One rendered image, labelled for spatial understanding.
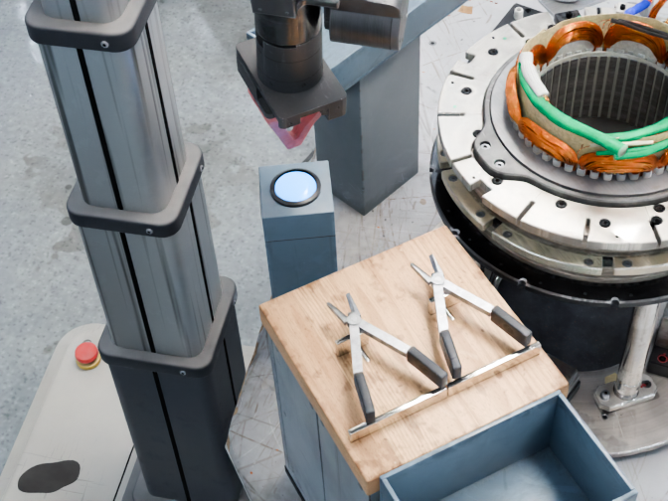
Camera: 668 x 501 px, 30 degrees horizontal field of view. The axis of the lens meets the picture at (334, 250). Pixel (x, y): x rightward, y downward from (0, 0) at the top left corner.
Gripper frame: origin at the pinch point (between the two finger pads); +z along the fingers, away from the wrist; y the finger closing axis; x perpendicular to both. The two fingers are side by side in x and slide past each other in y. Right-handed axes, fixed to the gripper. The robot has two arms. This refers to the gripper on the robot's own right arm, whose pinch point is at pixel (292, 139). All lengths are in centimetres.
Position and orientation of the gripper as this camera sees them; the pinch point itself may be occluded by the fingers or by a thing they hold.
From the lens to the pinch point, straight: 117.3
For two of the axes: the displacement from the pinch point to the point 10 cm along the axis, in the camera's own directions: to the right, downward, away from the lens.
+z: 0.0, 6.0, 8.0
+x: -9.0, 3.4, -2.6
